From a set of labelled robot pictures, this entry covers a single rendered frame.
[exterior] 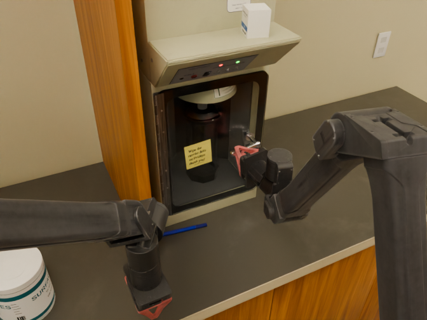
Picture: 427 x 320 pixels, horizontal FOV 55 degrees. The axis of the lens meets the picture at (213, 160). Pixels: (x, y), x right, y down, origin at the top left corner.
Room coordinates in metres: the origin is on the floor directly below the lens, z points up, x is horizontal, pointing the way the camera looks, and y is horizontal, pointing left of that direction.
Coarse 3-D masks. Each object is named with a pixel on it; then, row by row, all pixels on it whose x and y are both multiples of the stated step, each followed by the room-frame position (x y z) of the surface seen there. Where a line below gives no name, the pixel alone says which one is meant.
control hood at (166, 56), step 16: (208, 32) 0.90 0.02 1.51; (224, 32) 0.90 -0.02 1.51; (240, 32) 0.90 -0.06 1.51; (272, 32) 0.91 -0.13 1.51; (288, 32) 0.91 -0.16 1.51; (160, 48) 0.80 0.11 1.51; (176, 48) 0.80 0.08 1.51; (192, 48) 0.81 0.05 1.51; (208, 48) 0.81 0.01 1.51; (224, 48) 0.81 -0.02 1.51; (240, 48) 0.82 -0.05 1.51; (256, 48) 0.83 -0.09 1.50; (272, 48) 0.86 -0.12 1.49; (288, 48) 0.90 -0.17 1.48; (160, 64) 0.77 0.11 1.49; (176, 64) 0.75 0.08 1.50; (192, 64) 0.78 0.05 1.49; (256, 64) 0.92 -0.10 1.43; (160, 80) 0.79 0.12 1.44; (192, 80) 0.86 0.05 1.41
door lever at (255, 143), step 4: (248, 136) 0.95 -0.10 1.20; (252, 136) 0.95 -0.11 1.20; (248, 140) 0.95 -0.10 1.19; (252, 140) 0.93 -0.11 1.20; (256, 140) 0.92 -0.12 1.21; (248, 144) 0.90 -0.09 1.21; (252, 144) 0.90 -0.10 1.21; (256, 144) 0.90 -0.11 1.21; (260, 144) 0.91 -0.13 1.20; (252, 148) 0.90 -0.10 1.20; (232, 152) 0.87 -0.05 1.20; (240, 152) 0.88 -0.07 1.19; (232, 156) 0.87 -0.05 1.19
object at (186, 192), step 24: (264, 72) 0.96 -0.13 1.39; (168, 96) 0.85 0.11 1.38; (192, 96) 0.88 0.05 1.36; (216, 96) 0.90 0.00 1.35; (240, 96) 0.94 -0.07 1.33; (264, 96) 0.97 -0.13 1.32; (168, 120) 0.85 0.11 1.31; (192, 120) 0.88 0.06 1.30; (216, 120) 0.91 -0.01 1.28; (240, 120) 0.94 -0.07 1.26; (168, 144) 0.85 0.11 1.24; (192, 144) 0.87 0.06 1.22; (216, 144) 0.91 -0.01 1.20; (240, 144) 0.94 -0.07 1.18; (192, 168) 0.87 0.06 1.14; (216, 168) 0.91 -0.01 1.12; (192, 192) 0.87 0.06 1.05; (216, 192) 0.91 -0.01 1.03; (240, 192) 0.94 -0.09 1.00
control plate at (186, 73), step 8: (248, 56) 0.85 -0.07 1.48; (256, 56) 0.86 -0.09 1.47; (208, 64) 0.81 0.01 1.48; (216, 64) 0.82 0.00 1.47; (224, 64) 0.84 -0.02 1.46; (232, 64) 0.86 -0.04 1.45; (240, 64) 0.88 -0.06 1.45; (184, 72) 0.80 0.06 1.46; (192, 72) 0.82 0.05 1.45; (200, 72) 0.83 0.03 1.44; (216, 72) 0.87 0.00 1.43; (224, 72) 0.89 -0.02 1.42; (176, 80) 0.82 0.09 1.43; (184, 80) 0.84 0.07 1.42
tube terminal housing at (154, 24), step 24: (144, 0) 0.84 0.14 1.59; (168, 0) 0.87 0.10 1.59; (192, 0) 0.89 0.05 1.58; (216, 0) 0.92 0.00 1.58; (264, 0) 0.97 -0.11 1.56; (144, 24) 0.85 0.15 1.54; (168, 24) 0.87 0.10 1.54; (192, 24) 0.89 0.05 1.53; (216, 24) 0.92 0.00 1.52; (240, 24) 0.95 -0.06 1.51; (144, 48) 0.87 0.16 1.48; (144, 72) 0.88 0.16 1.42; (240, 72) 0.95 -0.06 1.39; (144, 96) 0.90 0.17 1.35; (144, 120) 0.92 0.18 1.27; (168, 216) 0.85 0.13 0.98; (192, 216) 0.89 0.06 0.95
